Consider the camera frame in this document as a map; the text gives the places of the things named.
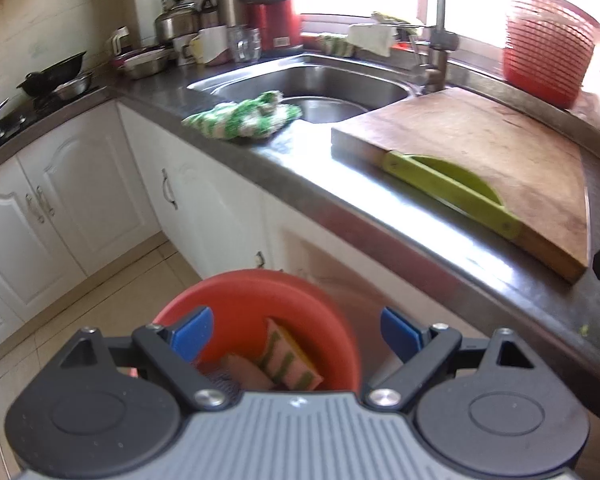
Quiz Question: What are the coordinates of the white bowl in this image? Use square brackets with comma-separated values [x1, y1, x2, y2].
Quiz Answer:
[125, 50, 168, 64]

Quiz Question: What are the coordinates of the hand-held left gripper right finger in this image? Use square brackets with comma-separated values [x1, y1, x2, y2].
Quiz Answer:
[364, 307, 537, 411]

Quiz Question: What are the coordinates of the small steel bowl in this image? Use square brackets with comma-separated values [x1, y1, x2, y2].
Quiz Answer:
[54, 72, 93, 101]

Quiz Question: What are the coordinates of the green and white knitted cloth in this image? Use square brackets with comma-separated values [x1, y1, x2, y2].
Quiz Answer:
[181, 90, 303, 142]

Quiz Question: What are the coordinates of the white cabinet door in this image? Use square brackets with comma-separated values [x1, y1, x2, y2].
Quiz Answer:
[0, 157, 88, 321]
[117, 105, 203, 281]
[177, 150, 281, 281]
[17, 101, 162, 277]

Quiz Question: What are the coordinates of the clear drinking glass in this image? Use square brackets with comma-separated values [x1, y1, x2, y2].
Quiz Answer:
[227, 25, 262, 63]

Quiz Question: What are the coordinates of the steel basin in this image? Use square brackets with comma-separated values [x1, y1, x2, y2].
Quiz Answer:
[280, 96, 371, 125]

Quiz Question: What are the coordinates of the black wok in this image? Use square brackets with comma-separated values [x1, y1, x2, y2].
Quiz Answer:
[17, 51, 88, 97]

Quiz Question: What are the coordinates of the wooden cutting board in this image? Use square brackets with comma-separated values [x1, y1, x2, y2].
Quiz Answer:
[331, 86, 592, 283]

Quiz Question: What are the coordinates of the small green knitted cloth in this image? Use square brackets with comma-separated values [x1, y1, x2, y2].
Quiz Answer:
[316, 32, 356, 58]

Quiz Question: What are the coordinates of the white dishcloth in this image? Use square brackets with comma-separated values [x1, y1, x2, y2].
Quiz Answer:
[347, 22, 397, 58]

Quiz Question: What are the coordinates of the wide steel bowl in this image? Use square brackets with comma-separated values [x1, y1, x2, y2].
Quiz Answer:
[122, 54, 171, 80]

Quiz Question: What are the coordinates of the red round bin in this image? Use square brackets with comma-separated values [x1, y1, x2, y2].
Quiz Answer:
[152, 269, 363, 393]

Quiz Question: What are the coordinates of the stainless steel sink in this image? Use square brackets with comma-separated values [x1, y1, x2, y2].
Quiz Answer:
[186, 54, 426, 125]

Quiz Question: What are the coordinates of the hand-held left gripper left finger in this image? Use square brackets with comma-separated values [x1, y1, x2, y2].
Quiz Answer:
[59, 306, 232, 412]

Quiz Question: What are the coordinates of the red lattice basket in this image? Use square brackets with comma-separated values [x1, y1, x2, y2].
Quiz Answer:
[501, 0, 600, 110]

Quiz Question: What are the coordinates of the white printed cup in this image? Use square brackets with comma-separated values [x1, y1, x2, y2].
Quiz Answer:
[172, 34, 198, 67]

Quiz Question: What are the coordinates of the black stove top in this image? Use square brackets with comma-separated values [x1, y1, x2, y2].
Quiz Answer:
[0, 85, 103, 161]

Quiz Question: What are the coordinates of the white mug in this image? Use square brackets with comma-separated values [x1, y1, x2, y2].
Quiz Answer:
[190, 25, 231, 67]

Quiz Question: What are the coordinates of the pink green striped sponge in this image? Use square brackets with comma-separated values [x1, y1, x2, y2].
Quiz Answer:
[252, 317, 325, 391]

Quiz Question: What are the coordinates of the steel kettle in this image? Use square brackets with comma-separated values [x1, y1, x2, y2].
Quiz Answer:
[154, 0, 201, 43]

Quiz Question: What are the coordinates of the green cutting board handle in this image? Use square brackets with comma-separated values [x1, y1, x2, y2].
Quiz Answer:
[382, 151, 525, 241]

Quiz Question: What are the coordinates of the plain pink sponge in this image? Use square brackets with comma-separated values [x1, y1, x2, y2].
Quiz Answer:
[219, 353, 276, 392]

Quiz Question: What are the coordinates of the red thermos flask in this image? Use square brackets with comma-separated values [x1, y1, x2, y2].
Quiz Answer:
[240, 0, 303, 50]

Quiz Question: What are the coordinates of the steel kitchen faucet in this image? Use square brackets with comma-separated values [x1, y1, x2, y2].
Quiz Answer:
[410, 0, 461, 93]

